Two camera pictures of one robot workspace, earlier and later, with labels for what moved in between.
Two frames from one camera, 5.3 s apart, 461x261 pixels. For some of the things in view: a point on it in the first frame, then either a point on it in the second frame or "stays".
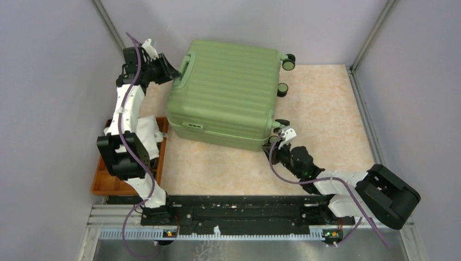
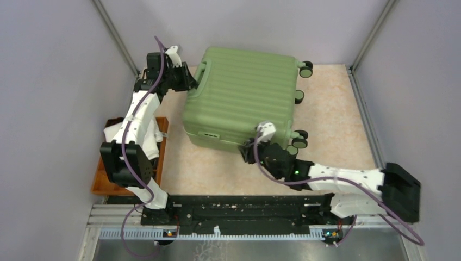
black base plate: [243, 211] stays
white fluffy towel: [147, 126] stays
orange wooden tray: [105, 184] stays
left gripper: [173, 72] to [192, 82]
